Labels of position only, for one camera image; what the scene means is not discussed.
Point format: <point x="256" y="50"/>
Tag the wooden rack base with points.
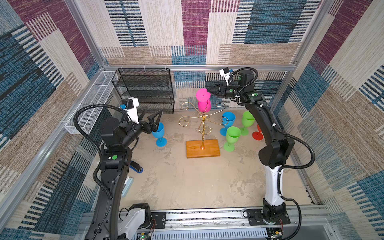
<point x="202" y="149"/>

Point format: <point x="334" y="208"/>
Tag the black mesh shelf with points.
<point x="152" y="87"/>

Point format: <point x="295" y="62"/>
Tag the blue wine glass front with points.
<point x="159" y="135"/>

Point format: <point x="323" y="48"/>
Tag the light blue stapler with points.
<point x="127" y="185"/>

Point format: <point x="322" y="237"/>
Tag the pink wine glass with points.
<point x="204" y="102"/>

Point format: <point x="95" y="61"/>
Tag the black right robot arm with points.
<point x="238" y="86"/>

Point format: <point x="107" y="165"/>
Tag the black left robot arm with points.
<point x="111" y="173"/>

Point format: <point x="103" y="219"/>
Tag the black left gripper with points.
<point x="146" y="129"/>

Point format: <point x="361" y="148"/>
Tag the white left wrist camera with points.
<point x="130" y="106"/>

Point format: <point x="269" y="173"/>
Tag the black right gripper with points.
<point x="222" y="89"/>

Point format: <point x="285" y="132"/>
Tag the green wine glass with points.
<point x="232" y="136"/>
<point x="247" y="121"/>

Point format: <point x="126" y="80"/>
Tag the blue wine glass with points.
<point x="228" y="120"/>
<point x="159" y="135"/>

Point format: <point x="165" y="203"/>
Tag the green wine glass back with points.
<point x="232" y="136"/>

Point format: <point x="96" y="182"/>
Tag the gold wire glass rack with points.
<point x="204" y="129"/>

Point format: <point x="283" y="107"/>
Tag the red wine glass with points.
<point x="257" y="135"/>

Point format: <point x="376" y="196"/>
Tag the white mesh wall basket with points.
<point x="101" y="92"/>

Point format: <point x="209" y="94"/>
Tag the green wine glass front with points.
<point x="247" y="121"/>

